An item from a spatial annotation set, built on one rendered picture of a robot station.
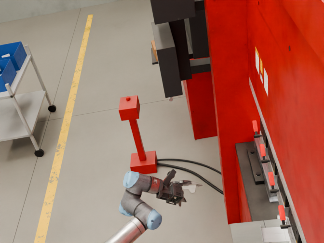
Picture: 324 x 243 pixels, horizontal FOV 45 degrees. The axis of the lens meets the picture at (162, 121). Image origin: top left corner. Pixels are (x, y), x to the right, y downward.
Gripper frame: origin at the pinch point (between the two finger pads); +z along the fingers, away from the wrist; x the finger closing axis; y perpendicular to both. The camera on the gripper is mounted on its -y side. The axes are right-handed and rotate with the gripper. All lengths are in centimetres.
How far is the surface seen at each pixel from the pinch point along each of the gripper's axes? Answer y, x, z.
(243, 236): 11.8, -8.4, 32.1
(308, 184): 32, 59, 4
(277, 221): 5.9, 2.0, 47.5
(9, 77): -216, -163, -96
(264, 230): 10.2, -1.8, 41.0
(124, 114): -139, -93, 3
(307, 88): 20, 84, -15
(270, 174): -1.9, 24.4, 27.1
